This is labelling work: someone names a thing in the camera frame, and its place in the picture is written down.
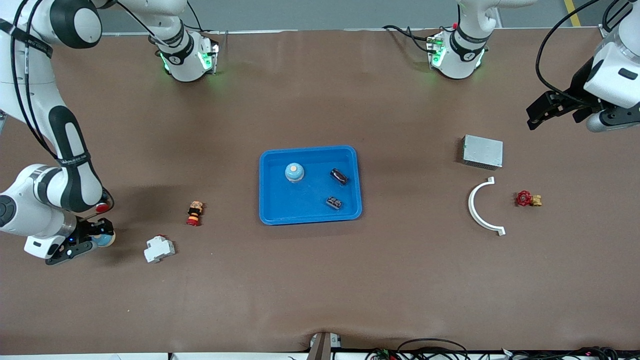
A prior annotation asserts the black base cable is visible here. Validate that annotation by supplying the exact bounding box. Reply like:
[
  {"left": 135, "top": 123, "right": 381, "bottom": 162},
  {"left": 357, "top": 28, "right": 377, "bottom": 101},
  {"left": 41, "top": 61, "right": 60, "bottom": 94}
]
[
  {"left": 186, "top": 0, "right": 222, "bottom": 37},
  {"left": 382, "top": 24, "right": 437, "bottom": 54}
]

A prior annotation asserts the blue plastic tray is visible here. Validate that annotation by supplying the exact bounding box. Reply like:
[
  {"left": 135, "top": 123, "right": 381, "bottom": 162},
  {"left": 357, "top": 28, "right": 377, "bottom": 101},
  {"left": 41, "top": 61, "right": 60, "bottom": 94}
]
[{"left": 258, "top": 145, "right": 363, "bottom": 226}]

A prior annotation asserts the black tangled cable bundle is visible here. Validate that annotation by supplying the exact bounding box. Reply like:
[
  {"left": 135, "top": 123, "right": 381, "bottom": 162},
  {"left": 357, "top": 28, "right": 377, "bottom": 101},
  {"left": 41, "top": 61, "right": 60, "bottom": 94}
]
[{"left": 500, "top": 346, "right": 640, "bottom": 360}]

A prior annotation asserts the red handwheel brass valve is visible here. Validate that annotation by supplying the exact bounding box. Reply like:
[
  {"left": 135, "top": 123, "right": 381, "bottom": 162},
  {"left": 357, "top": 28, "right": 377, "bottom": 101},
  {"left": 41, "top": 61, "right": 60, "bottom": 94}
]
[{"left": 515, "top": 189, "right": 544, "bottom": 208}]

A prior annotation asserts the black right base cable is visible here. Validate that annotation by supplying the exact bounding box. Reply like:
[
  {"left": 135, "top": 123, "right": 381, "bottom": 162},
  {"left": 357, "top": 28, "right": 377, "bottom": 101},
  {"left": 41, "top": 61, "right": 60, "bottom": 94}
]
[{"left": 186, "top": 0, "right": 222, "bottom": 37}]

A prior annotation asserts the black looped cable bundle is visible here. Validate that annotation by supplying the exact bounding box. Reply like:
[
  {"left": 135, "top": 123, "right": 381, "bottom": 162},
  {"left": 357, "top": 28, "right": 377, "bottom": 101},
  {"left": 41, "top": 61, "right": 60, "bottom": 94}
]
[{"left": 365, "top": 338, "right": 472, "bottom": 360}]

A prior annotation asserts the black left base cable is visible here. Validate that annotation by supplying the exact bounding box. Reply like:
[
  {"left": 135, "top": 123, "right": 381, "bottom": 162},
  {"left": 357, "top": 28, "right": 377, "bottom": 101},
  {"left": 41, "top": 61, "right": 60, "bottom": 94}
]
[{"left": 382, "top": 24, "right": 437, "bottom": 54}]

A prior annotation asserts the striped red emergency stop switch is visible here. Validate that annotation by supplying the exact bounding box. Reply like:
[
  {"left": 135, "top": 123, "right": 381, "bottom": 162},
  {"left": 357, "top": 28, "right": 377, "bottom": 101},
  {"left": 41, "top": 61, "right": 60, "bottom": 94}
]
[{"left": 186, "top": 201, "right": 205, "bottom": 227}]

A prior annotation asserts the white curved half-ring handle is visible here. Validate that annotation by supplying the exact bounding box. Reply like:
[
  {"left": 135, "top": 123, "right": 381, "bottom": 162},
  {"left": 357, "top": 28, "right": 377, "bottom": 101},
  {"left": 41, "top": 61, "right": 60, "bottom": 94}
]
[{"left": 467, "top": 176, "right": 507, "bottom": 237}]

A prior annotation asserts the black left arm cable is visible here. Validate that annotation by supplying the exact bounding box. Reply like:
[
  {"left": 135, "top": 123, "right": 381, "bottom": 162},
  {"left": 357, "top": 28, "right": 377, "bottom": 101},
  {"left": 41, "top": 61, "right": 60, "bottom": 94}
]
[{"left": 534, "top": 0, "right": 602, "bottom": 108}]

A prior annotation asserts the metal table edge bracket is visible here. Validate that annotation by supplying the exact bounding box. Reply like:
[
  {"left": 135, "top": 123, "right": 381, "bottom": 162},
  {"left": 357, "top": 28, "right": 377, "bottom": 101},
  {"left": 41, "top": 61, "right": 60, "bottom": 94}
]
[{"left": 307, "top": 331, "right": 343, "bottom": 360}]

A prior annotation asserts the white circuit breaker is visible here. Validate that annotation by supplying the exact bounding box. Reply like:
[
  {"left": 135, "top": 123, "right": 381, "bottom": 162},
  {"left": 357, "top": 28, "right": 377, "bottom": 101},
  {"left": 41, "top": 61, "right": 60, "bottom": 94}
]
[{"left": 143, "top": 234, "right": 176, "bottom": 264}]

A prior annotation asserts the grey metal box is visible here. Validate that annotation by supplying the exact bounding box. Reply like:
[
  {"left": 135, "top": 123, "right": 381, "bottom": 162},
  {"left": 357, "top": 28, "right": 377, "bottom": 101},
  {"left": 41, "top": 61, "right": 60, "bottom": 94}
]
[{"left": 461, "top": 134, "right": 504, "bottom": 171}]

